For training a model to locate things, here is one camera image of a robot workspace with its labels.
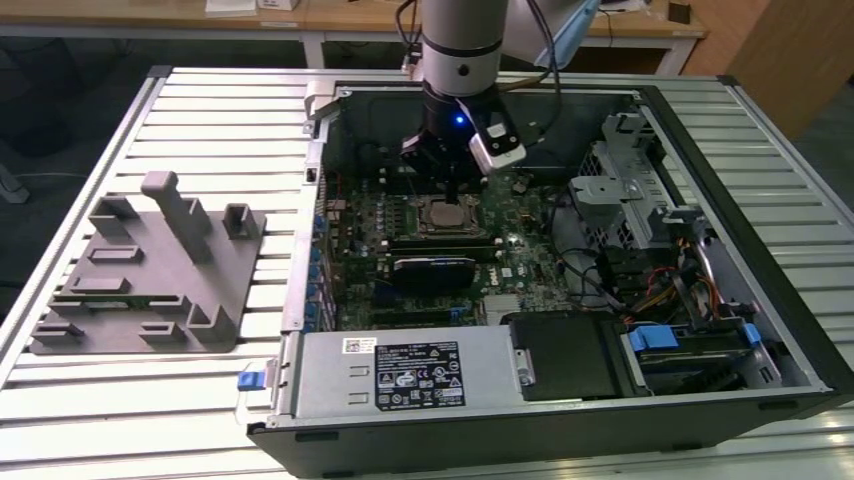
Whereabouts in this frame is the hard disk in blue carrier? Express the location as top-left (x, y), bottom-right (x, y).
top-left (619, 322), bottom-right (768, 397)

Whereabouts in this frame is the wooden desk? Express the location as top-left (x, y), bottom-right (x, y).
top-left (0, 0), bottom-right (710, 76)

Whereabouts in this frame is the small silver heatsink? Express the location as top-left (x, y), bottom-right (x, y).
top-left (481, 294), bottom-right (523, 317)

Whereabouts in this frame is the black RAM slot bank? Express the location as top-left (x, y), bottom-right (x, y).
top-left (384, 236), bottom-right (503, 260)
top-left (376, 167), bottom-right (487, 196)

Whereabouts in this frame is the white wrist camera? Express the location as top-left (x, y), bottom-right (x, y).
top-left (465, 118), bottom-right (529, 175)

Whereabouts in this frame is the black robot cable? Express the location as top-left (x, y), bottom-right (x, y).
top-left (524, 0), bottom-right (563, 147)

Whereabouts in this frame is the black drive bay cover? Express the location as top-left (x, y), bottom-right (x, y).
top-left (497, 309), bottom-right (653, 404)

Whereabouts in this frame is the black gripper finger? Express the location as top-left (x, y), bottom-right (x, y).
top-left (399, 132), bottom-right (456, 205)
top-left (453, 168), bottom-right (485, 205)

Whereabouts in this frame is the silver CPU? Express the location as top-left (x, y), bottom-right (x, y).
top-left (429, 201), bottom-right (469, 227)

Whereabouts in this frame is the black PC case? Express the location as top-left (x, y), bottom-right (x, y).
top-left (244, 78), bottom-right (839, 479)

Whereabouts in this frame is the CPU socket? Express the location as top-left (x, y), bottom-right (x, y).
top-left (407, 193), bottom-right (487, 239)

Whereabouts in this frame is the white box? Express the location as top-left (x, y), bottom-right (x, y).
top-left (202, 0), bottom-right (258, 17)

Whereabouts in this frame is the grey furniture leg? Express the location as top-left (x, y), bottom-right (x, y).
top-left (0, 162), bottom-right (29, 205)

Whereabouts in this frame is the black graphics card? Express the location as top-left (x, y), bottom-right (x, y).
top-left (388, 255), bottom-right (479, 295)

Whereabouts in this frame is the coloured power wire bundle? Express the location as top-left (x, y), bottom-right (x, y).
top-left (623, 238), bottom-right (728, 326)

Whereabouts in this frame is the grey power supply unit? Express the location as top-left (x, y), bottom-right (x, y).
top-left (264, 327), bottom-right (516, 430)

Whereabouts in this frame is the wooden cabinet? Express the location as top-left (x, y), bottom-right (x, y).
top-left (683, 0), bottom-right (854, 141)

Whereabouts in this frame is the silver metal drive cage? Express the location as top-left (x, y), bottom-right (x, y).
top-left (565, 112), bottom-right (720, 251)

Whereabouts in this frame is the grey parts rack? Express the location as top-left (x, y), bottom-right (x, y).
top-left (29, 170), bottom-right (268, 356)

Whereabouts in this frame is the green motherboard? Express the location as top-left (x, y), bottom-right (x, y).
top-left (317, 169), bottom-right (588, 335)

